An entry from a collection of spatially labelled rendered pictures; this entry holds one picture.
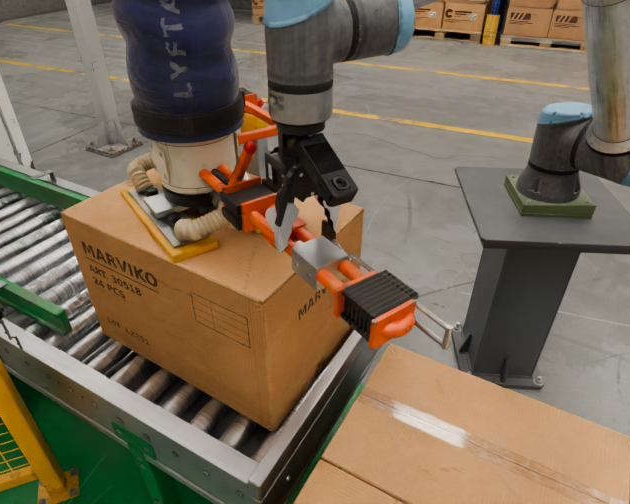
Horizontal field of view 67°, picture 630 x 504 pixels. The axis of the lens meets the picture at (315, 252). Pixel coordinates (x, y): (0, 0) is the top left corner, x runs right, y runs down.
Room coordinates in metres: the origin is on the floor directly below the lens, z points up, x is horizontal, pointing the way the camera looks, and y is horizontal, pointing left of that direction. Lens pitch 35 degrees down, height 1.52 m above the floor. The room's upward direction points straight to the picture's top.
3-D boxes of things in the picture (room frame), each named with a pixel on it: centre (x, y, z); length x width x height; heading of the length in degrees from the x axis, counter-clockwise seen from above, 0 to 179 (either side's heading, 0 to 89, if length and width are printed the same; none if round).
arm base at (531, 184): (1.38, -0.75, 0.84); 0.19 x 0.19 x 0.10
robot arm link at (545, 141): (1.37, -0.75, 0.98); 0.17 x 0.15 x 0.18; 34
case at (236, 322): (0.98, 0.24, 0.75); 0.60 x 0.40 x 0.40; 58
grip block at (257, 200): (0.78, 0.12, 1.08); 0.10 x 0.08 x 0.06; 125
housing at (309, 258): (0.60, -0.01, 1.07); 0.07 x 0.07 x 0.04; 35
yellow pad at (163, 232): (0.93, 0.34, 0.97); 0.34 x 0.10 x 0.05; 35
